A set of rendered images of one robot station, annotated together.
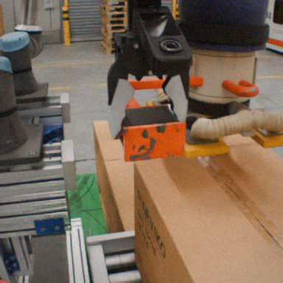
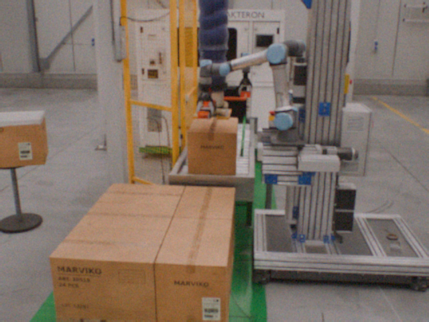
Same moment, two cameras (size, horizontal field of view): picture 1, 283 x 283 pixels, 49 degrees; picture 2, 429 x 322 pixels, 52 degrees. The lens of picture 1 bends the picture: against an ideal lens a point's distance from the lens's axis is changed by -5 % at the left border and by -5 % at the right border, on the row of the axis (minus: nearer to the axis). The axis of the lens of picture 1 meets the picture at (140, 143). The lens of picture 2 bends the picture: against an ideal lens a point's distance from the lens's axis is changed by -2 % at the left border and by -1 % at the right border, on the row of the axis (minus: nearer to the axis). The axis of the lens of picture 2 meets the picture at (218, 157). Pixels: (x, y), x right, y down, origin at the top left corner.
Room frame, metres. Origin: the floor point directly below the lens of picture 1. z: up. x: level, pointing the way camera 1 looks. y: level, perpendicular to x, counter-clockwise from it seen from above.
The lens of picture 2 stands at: (4.15, 0.92, 1.79)
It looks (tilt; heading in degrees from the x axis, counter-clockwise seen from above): 17 degrees down; 198
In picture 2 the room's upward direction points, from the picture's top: straight up
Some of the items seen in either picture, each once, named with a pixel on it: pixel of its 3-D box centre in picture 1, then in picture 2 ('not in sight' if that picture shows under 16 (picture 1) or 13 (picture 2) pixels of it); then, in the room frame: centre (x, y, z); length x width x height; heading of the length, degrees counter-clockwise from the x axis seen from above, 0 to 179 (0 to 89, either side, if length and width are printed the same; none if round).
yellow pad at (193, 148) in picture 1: (181, 117); (224, 112); (0.77, -0.10, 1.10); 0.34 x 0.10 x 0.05; 13
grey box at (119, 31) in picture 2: not in sight; (120, 42); (0.43, -1.21, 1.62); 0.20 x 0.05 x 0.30; 13
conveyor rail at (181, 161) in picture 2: not in sight; (191, 148); (-0.12, -0.74, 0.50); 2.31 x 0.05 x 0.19; 13
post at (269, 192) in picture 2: not in sight; (270, 168); (0.26, 0.20, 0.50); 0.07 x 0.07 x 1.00; 13
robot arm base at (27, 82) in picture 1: (18, 79); (287, 132); (1.24, 0.49, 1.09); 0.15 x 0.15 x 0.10
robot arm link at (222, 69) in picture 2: not in sight; (220, 69); (1.34, 0.05, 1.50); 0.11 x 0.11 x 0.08; 88
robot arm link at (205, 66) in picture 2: not in sight; (206, 68); (1.36, -0.05, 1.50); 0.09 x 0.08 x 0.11; 88
